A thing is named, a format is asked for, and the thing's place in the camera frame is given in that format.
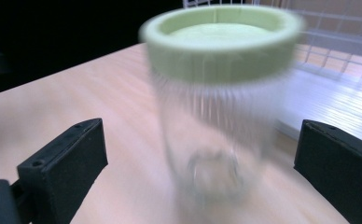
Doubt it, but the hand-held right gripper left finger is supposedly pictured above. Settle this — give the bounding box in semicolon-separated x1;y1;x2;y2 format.
16;118;109;224

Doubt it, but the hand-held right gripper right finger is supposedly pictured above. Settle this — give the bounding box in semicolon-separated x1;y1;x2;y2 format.
293;119;362;224

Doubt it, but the white wire rack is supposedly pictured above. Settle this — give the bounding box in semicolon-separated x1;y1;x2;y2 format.
182;0;362;149

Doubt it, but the pale green jar lid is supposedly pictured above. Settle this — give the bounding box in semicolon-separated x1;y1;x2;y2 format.
138;4;306;86

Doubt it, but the clear ribbed glass jar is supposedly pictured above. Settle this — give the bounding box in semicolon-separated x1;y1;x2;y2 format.
150;69;290;208

